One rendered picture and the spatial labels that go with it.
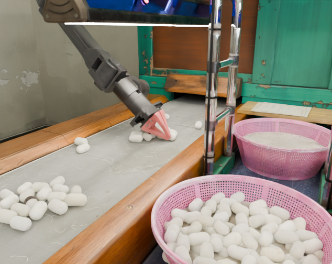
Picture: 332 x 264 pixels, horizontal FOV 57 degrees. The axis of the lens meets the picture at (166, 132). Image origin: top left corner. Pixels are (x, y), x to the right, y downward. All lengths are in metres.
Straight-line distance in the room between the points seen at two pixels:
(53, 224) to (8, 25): 2.59
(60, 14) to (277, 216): 0.47
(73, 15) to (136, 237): 0.34
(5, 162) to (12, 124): 2.32
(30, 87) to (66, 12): 2.65
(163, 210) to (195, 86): 0.75
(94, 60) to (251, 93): 0.59
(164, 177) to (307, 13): 0.77
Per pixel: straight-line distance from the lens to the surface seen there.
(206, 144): 0.65
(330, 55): 1.15
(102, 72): 0.86
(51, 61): 3.05
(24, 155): 0.77
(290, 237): 0.50
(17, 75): 3.05
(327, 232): 0.52
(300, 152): 0.76
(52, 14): 0.52
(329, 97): 1.16
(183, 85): 1.21
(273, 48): 1.15
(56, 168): 0.72
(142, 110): 0.78
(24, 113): 3.13
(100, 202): 0.57
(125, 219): 0.47
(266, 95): 1.17
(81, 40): 0.95
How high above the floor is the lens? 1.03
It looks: 19 degrees down
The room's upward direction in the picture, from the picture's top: straight up
